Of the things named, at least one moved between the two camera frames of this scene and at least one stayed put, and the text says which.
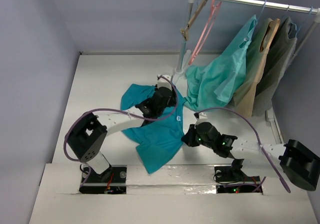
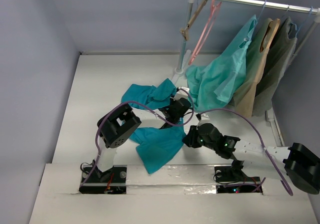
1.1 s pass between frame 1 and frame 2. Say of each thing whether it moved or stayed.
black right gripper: stayed
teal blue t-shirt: stayed
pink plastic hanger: stayed
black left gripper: moved
